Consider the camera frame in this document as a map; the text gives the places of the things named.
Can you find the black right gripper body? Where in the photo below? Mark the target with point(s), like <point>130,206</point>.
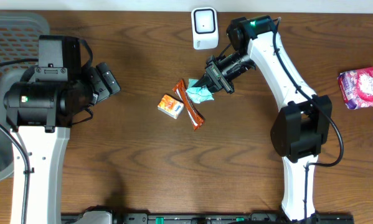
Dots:
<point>220,74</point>

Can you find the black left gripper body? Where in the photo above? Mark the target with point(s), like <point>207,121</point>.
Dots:
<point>108,80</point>

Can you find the teal snack packet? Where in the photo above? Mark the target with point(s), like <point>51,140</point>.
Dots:
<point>198,94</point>

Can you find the orange brown snack bar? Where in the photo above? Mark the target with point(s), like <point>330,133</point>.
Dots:
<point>196,119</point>

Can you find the small orange box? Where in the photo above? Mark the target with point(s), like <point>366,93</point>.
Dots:
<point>170,106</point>

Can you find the purple pink liner pack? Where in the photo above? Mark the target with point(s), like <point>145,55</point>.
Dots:
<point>357,88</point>

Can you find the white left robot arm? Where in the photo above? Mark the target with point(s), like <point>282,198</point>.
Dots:
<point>39,109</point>

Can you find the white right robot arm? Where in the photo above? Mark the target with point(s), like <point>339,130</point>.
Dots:
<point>302,124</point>

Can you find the white barcode scanner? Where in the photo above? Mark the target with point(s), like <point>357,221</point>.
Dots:
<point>205,30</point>

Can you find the black plastic mesh basket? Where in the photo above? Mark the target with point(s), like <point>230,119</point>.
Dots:
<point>19,33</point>

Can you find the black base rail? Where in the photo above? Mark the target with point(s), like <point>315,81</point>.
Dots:
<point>142,218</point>

